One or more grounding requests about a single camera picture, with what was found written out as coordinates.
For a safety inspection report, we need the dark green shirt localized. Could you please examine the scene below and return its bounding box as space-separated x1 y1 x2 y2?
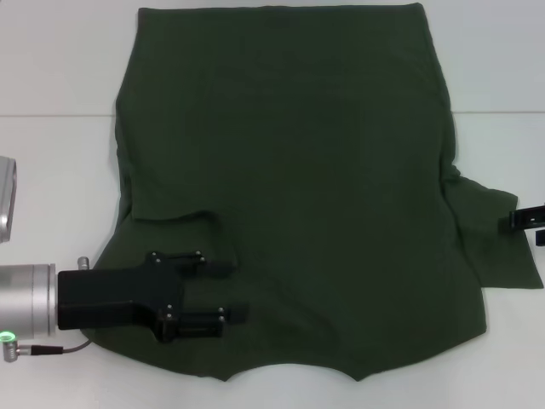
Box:
87 3 545 383

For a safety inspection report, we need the thin cable with silver plug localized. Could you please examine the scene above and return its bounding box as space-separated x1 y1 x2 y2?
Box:
2 336 93 363

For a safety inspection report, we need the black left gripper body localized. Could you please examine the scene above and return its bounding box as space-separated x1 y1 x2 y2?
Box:
56 251 186 344

